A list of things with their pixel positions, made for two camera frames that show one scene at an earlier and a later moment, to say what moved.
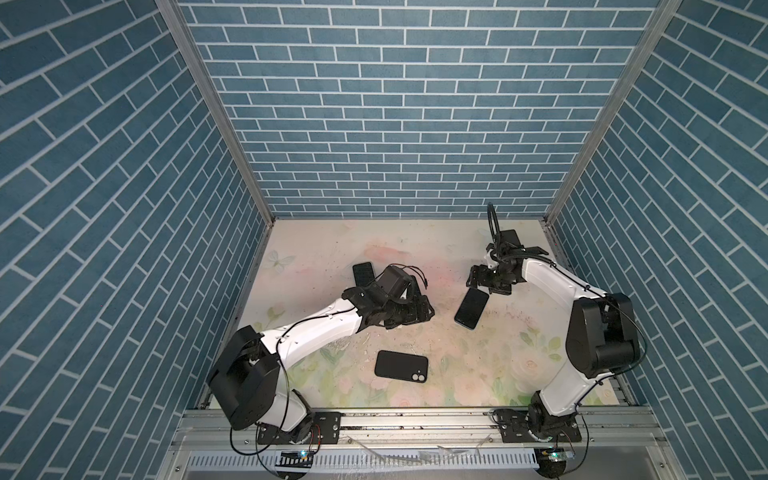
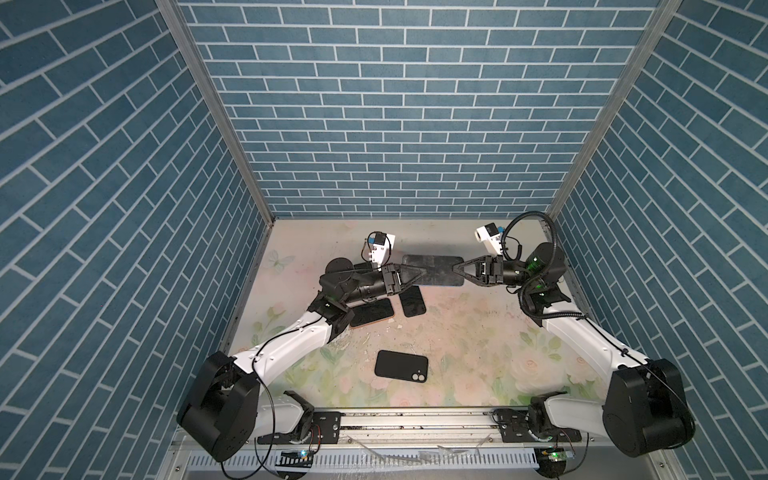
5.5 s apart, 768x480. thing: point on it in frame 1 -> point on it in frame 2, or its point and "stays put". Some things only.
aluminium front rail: [599, 429] stays put
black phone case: [402, 366] stays put
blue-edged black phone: [471, 308] -> [439, 269]
